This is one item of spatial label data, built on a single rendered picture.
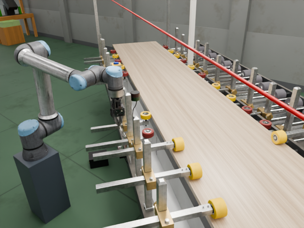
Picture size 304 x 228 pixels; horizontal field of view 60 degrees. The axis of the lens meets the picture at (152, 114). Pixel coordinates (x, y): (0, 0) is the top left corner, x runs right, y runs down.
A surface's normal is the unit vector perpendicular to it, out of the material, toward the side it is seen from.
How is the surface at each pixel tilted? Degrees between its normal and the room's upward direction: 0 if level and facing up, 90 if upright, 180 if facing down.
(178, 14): 90
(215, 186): 0
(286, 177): 0
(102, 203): 0
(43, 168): 90
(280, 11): 90
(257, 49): 90
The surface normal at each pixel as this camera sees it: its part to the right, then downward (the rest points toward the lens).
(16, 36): 0.80, 0.26
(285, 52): -0.64, 0.37
